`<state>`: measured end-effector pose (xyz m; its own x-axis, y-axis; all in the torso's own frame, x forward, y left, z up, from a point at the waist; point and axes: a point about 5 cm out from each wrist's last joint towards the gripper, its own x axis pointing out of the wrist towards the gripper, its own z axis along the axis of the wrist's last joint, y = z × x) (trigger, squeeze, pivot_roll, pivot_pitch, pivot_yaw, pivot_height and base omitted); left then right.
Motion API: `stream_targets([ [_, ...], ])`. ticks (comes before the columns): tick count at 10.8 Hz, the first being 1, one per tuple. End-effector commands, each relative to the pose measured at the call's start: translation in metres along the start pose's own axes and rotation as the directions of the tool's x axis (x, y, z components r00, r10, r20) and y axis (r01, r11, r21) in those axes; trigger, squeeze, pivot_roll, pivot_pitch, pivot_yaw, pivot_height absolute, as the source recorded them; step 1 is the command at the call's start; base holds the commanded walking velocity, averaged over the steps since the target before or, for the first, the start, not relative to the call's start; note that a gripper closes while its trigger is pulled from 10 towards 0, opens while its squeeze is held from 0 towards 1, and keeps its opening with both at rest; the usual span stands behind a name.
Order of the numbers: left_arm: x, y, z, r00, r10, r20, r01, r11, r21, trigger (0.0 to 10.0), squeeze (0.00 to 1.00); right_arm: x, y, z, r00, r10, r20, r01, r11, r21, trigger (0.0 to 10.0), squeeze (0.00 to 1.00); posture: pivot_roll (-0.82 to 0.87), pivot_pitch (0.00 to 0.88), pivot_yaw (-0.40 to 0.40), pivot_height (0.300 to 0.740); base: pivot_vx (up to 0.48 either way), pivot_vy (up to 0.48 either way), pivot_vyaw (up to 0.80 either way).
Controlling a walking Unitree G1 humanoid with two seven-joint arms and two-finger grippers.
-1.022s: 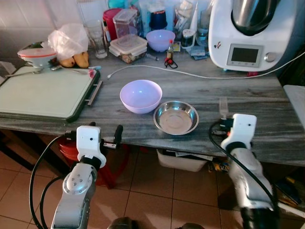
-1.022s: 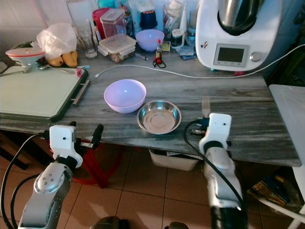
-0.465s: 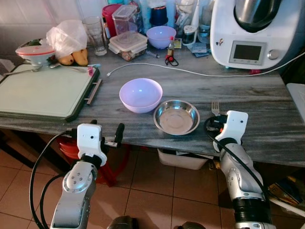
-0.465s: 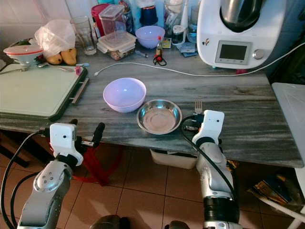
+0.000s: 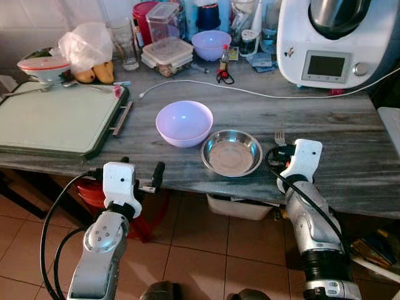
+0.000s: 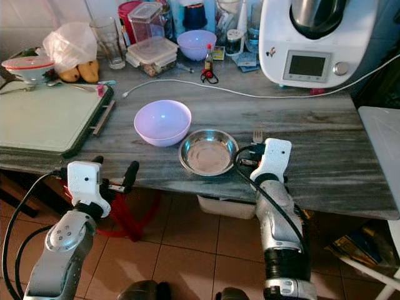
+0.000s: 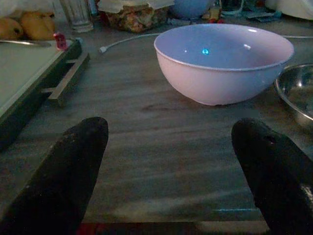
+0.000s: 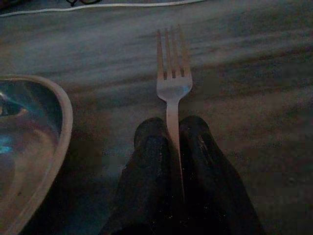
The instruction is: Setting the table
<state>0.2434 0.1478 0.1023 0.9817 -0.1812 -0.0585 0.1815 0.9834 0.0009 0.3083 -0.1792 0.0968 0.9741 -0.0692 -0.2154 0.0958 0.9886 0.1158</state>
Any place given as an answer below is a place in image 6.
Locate red plastic stool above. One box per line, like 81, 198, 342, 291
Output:
61, 182, 163, 242

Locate stainless steel bowl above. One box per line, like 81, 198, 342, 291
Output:
178, 128, 240, 178

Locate large lilac plastic bowl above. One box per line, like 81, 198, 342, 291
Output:
133, 99, 193, 148

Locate white plastic box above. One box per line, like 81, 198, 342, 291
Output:
196, 194, 257, 220

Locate green framed serving tray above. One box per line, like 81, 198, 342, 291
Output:
0, 82, 117, 159

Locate orange fruit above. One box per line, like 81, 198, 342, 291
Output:
77, 59, 101, 84
57, 66, 81, 84

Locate blue paper cards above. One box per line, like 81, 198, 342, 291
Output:
232, 51, 261, 71

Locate metal spoon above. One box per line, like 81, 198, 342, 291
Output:
0, 79, 64, 96

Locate small dark sauce bottle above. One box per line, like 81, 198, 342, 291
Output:
203, 43, 215, 76

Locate dark left robot foot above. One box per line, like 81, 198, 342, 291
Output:
117, 279, 171, 300

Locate dark robot foot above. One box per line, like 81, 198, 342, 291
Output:
215, 287, 252, 300
117, 279, 171, 300

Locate white bowl with red rim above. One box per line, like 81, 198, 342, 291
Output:
1, 54, 56, 85

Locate clear drinking glass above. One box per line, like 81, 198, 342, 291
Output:
91, 16, 127, 70

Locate flat clear lidded containers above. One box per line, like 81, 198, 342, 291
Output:
125, 36, 179, 78

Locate white plastic bag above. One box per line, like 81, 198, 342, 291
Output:
42, 22, 99, 74

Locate white kitchen food processor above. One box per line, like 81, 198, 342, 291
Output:
257, 0, 386, 89

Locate small lilac plastic bowl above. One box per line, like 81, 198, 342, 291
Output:
176, 29, 218, 62

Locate stack of books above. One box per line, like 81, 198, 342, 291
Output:
324, 224, 396, 268

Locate red plastic canister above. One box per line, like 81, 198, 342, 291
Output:
117, 0, 144, 46

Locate dark right robot foot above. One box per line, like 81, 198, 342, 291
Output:
215, 287, 252, 300

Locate tall clear plastic container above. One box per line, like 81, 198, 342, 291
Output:
130, 1, 167, 42

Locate dark blue cup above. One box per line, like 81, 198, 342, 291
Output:
182, 2, 208, 31

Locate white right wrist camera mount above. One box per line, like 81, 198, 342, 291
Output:
249, 138, 294, 184

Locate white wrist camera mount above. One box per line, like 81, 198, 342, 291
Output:
67, 160, 113, 218
249, 138, 294, 184

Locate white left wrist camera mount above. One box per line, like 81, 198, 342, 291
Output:
67, 160, 113, 218

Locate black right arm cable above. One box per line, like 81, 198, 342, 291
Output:
234, 144, 313, 251

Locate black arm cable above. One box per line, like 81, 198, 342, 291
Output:
2, 167, 71, 300
234, 144, 313, 251

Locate white cable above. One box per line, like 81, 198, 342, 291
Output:
122, 52, 400, 101

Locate black cord with red tag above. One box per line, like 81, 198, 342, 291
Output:
201, 67, 220, 85

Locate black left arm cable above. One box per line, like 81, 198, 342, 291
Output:
2, 167, 71, 300

